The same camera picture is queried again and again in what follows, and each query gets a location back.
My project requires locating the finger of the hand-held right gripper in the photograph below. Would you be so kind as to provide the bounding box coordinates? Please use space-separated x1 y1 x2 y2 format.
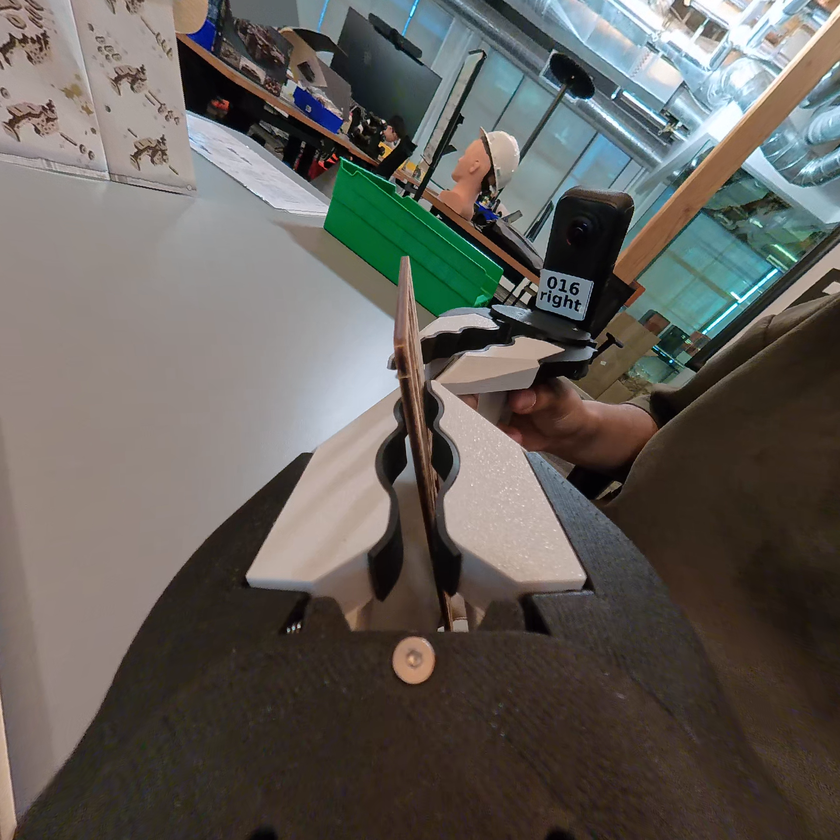
387 311 521 374
427 336 586 396

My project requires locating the dark model kit box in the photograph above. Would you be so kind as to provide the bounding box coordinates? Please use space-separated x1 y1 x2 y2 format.
220 16 294 93

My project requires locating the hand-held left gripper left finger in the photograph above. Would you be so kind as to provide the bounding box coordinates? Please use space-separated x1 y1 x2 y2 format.
246 394 411 630

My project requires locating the person's olive brown clothing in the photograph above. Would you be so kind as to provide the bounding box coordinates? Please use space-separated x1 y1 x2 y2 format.
604 295 840 840

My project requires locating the person's right forearm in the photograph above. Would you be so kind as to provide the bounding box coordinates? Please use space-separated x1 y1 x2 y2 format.
577 400 659 473

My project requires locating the green plastic bin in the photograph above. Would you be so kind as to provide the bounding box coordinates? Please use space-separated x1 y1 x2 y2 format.
323 157 505 317

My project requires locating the tall standing panel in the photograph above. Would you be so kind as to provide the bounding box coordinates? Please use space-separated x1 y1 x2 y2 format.
420 49 488 173

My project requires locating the black video bar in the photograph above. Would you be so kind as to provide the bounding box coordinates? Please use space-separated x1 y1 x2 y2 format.
369 14 424 56

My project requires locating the printed paper sheet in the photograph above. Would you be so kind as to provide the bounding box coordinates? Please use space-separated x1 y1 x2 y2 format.
185 112 330 215

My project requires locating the model instruction booklet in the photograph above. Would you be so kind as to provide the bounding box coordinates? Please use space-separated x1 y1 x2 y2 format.
0 0 198 196

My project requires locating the wooden post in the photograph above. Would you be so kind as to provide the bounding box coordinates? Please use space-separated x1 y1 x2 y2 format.
613 10 840 287

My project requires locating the plywood back chair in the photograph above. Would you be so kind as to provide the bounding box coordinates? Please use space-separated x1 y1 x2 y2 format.
172 0 219 35

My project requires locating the laser-cut wooden puzzle sheet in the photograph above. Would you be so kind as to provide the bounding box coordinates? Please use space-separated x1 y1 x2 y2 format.
394 256 472 632

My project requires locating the person's right hand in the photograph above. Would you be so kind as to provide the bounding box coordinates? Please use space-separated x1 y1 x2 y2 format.
504 379 614 462

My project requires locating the black floor lamp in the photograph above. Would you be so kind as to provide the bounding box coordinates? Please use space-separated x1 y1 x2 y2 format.
518 54 596 165

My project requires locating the white hard hat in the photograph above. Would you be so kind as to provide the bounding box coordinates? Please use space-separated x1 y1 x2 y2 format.
479 130 521 193

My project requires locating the silver ventilation duct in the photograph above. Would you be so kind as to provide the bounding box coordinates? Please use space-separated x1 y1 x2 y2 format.
715 56 840 188

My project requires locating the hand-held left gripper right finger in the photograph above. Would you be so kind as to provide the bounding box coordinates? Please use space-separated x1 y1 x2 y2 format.
425 382 588 630

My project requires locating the mannequin head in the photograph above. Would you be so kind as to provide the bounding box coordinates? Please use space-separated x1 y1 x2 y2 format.
438 141 503 221

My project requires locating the black bag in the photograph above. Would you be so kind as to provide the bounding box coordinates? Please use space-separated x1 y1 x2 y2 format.
492 217 546 263

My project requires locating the open cardboard box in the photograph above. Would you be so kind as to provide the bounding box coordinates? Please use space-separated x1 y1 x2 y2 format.
279 26 350 86

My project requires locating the large black monitor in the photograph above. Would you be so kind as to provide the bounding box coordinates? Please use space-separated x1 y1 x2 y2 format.
331 8 442 126

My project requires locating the grey desk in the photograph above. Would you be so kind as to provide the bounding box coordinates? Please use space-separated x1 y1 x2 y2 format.
0 147 431 821

